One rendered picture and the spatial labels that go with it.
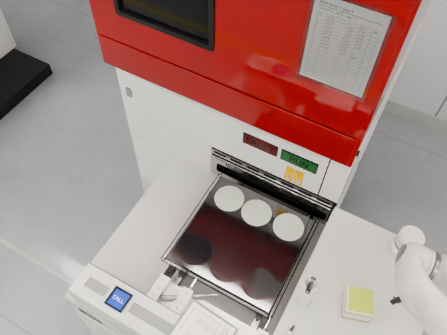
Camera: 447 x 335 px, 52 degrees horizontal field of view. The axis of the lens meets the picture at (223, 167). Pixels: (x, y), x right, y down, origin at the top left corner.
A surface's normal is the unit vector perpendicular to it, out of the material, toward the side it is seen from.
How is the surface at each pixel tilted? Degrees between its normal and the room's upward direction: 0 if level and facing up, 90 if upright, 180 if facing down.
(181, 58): 90
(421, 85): 90
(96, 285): 0
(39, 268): 0
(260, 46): 90
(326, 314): 0
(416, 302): 67
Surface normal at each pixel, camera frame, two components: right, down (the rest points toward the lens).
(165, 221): 0.02, -0.58
